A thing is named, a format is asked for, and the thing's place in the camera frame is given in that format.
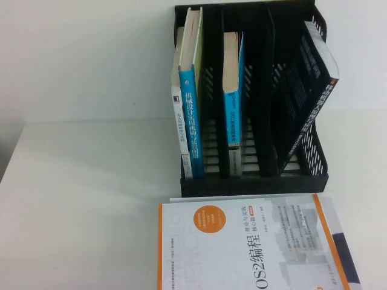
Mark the black plastic book stand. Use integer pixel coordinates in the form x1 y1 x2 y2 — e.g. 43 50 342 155
174 0 331 199

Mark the white orange ROS2 book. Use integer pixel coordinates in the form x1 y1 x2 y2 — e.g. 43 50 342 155
156 193 352 290

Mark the thin white book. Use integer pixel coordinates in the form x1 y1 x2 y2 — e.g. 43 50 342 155
171 26 194 181

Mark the light blue DTC book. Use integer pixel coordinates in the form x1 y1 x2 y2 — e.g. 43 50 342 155
222 31 246 178

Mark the dark navy robot book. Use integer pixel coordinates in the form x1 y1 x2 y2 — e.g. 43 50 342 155
278 20 340 176

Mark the thick blue-spined book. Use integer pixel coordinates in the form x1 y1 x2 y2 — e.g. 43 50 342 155
178 7 207 179

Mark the white book with navy patch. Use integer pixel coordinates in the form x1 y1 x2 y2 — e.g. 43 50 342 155
168 193 363 286

